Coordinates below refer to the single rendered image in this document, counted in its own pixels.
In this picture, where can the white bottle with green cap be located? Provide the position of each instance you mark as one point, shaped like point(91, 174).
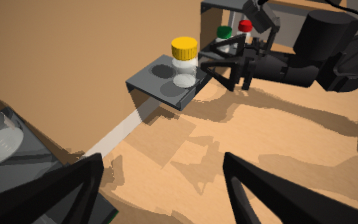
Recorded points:
point(223, 33)

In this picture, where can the white bottle with yellow cap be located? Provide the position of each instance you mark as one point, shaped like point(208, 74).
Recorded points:
point(184, 50)

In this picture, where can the white bottle with red cap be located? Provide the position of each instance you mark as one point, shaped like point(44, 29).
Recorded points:
point(244, 26)

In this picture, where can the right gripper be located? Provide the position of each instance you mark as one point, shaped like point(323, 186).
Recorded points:
point(268, 67)

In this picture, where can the clear glass bottle with blue cap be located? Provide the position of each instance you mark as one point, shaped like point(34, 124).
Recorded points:
point(11, 138)

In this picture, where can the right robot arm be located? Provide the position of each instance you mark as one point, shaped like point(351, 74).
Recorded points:
point(323, 34)

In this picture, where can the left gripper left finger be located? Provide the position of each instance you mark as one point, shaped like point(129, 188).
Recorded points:
point(26, 203)

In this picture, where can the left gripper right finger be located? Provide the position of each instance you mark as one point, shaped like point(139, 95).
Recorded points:
point(290, 202)

